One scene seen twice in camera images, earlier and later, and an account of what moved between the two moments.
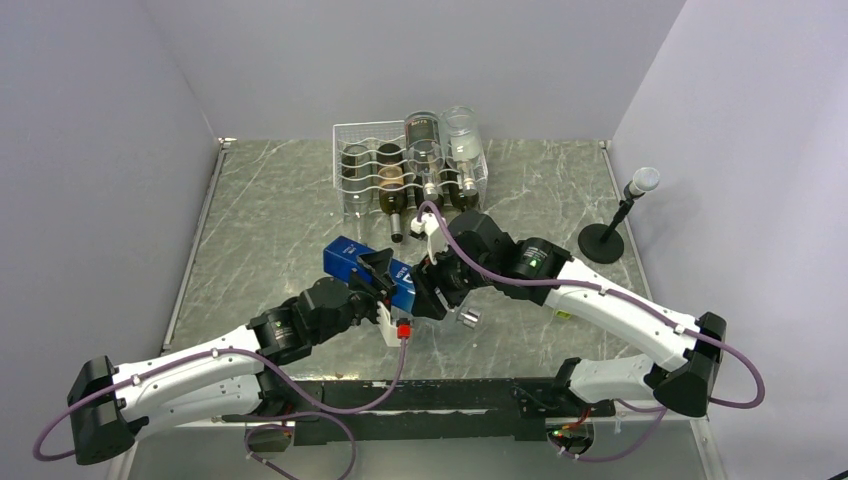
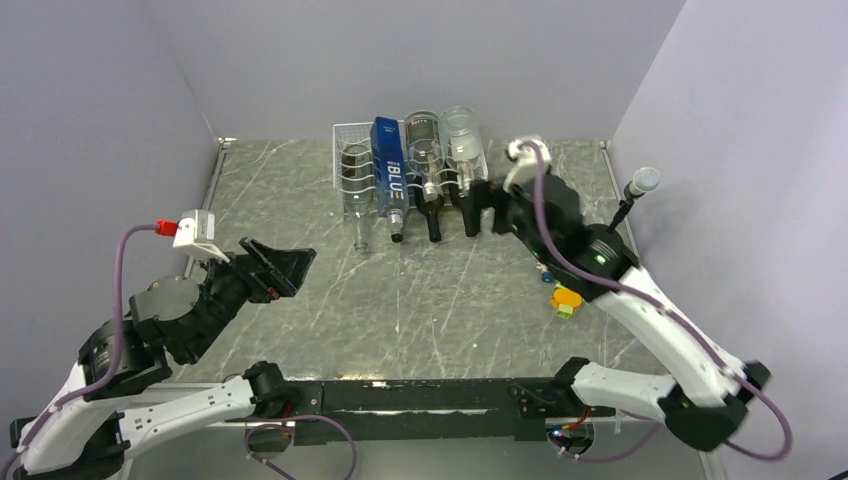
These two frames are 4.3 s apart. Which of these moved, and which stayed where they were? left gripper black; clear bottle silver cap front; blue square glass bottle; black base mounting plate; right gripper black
Moved: left gripper black; right gripper black; blue square glass bottle
Stayed: black base mounting plate; clear bottle silver cap front
